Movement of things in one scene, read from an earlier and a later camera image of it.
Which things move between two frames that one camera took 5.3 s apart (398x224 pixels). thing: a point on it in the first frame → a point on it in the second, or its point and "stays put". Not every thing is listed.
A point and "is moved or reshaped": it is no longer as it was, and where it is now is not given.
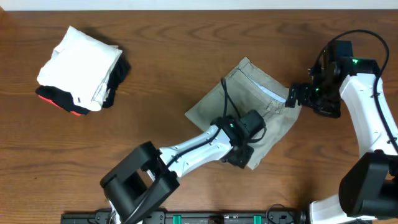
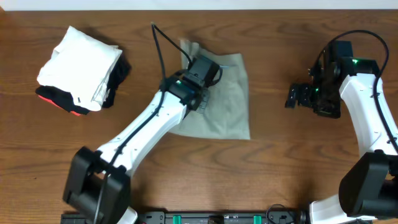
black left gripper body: x=237 y=156 → x=203 y=101
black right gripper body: x=323 y=99 stays put
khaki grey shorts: x=246 y=88 is moved or reshaped
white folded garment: x=82 y=66 stays put
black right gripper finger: x=295 y=94 stays put
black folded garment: x=63 y=97 stays put
